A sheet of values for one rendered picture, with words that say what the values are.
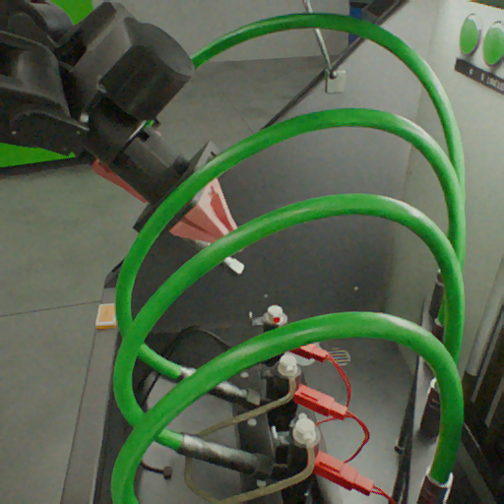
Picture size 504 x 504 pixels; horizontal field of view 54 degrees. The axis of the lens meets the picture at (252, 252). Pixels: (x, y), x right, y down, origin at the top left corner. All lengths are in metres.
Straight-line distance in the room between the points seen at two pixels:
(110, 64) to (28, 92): 0.07
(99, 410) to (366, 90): 0.61
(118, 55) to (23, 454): 1.68
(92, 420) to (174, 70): 0.47
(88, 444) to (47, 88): 0.44
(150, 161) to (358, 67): 0.43
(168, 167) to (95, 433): 0.38
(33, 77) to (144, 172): 0.12
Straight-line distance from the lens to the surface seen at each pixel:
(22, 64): 0.45
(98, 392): 0.75
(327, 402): 0.53
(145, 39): 0.44
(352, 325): 0.27
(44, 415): 2.06
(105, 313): 0.86
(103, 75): 0.44
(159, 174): 0.47
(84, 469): 0.68
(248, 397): 0.54
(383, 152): 0.87
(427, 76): 0.52
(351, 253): 0.95
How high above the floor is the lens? 1.49
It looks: 33 degrees down
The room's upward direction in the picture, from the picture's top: straight up
